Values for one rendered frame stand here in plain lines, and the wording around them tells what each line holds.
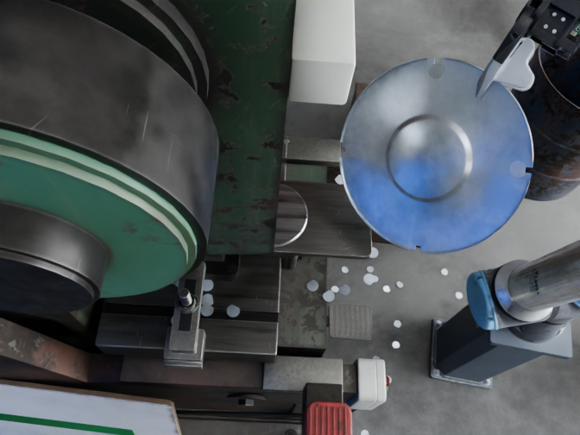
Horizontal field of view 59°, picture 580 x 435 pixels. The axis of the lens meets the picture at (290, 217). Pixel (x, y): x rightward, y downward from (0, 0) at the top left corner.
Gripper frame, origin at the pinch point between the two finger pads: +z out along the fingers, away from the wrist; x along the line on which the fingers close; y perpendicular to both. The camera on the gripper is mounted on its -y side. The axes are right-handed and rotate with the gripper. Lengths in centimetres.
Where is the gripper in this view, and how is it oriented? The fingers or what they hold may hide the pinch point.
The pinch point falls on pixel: (479, 87)
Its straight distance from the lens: 76.9
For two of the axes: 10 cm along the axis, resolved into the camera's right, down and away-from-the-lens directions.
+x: 4.1, -1.5, 9.0
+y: 7.6, 6.0, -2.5
